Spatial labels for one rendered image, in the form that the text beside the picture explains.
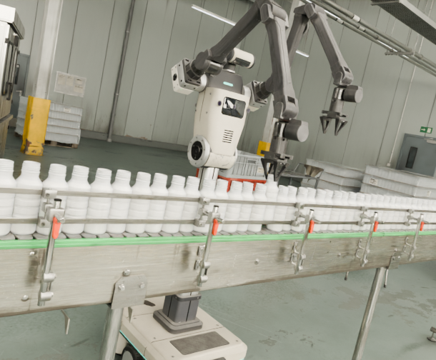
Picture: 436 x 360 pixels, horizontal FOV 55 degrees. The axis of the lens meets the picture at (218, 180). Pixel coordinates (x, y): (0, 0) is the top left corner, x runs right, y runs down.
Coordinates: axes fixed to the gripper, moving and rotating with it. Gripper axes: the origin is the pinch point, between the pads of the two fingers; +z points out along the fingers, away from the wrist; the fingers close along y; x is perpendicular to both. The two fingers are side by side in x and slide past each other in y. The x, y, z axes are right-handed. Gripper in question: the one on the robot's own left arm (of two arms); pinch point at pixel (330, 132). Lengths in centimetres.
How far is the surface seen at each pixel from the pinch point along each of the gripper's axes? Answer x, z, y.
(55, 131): -191, 100, 897
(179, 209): 88, 32, -18
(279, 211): 43, 32, -17
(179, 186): 88, 25, -17
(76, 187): 118, 27, -17
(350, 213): -3.6, 32.5, -17.1
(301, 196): 31.3, 26.4, -16.1
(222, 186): 71, 24, -16
